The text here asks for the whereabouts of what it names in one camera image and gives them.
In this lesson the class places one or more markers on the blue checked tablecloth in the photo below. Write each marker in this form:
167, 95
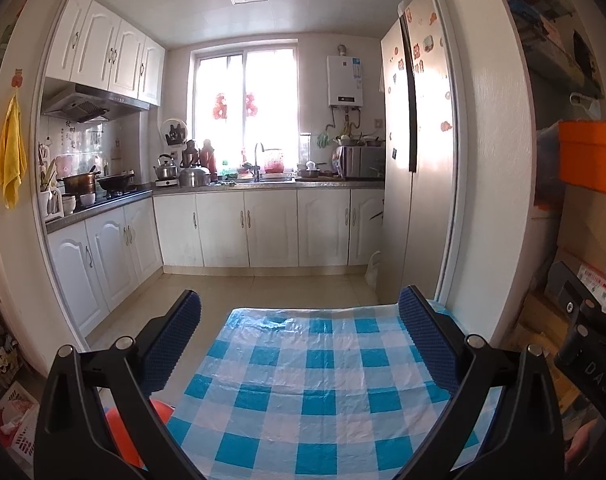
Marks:
307, 394

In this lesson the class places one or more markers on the cream kitchen cabinets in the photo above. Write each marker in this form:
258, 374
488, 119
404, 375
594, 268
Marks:
102, 254

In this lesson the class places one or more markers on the copper cooking pot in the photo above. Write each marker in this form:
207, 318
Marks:
80, 184

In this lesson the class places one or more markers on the brown cardboard boxes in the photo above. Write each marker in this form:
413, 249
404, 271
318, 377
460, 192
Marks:
581, 246

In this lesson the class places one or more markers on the white upper wall cabinets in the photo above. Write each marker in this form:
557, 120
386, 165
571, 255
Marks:
95, 47

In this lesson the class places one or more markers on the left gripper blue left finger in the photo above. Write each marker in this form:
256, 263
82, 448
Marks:
73, 439

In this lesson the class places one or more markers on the orange storage box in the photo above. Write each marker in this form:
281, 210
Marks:
582, 154

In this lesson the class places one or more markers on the steel range hood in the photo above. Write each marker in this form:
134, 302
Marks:
82, 104

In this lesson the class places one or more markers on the black wok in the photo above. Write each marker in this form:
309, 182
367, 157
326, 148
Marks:
116, 185

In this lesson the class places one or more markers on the silver microwave oven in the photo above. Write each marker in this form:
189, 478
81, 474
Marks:
359, 162

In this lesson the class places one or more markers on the yellow hanging cloth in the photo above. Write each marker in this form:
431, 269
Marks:
13, 159

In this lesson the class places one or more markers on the white red basket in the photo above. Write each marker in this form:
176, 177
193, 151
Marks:
19, 416

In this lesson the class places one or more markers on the kitchen window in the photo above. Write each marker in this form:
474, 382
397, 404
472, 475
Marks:
245, 105

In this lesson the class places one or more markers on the white refrigerator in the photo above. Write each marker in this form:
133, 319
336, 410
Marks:
420, 153

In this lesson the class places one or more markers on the white gas water heater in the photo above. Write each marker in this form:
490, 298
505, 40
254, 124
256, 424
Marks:
344, 75

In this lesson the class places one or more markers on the steel kettle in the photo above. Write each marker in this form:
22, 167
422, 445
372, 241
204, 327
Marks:
166, 168

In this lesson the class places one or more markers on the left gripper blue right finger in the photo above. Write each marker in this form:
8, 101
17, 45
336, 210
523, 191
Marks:
502, 420

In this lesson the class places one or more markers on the operator right hand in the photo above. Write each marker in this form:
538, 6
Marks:
583, 441

